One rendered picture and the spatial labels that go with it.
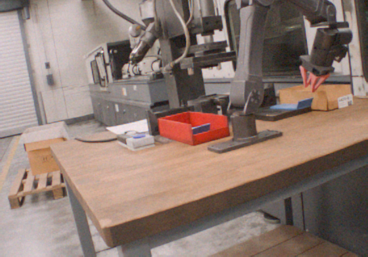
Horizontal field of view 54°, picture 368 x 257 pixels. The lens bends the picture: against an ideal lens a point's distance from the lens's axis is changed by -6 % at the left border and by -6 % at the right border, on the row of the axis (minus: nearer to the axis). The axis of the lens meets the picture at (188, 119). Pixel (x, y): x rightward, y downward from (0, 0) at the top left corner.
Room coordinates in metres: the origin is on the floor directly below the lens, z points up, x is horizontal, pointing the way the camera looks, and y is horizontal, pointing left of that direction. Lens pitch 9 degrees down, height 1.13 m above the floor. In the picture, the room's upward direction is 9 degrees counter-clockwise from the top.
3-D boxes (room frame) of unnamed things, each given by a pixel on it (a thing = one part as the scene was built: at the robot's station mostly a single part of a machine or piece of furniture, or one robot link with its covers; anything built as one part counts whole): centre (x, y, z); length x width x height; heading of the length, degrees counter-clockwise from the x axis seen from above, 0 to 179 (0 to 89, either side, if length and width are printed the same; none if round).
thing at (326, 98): (1.33, -0.47, 0.93); 0.25 x 0.13 x 0.08; 24
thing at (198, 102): (1.39, -0.12, 0.98); 0.20 x 0.10 x 0.01; 114
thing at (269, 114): (1.28, -0.31, 0.91); 0.17 x 0.16 x 0.02; 114
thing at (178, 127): (1.16, -0.01, 0.93); 0.25 x 0.12 x 0.06; 24
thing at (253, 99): (0.97, -0.15, 1.00); 0.09 x 0.06 x 0.06; 25
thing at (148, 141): (1.12, 0.15, 0.90); 0.07 x 0.07 x 0.06; 24
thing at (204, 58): (1.45, -0.08, 1.22); 0.26 x 0.18 x 0.30; 24
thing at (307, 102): (1.28, -0.36, 0.93); 0.15 x 0.07 x 0.03; 27
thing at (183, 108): (1.32, 0.04, 0.95); 0.15 x 0.03 x 0.10; 114
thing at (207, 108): (1.39, -0.12, 0.94); 0.20 x 0.10 x 0.07; 114
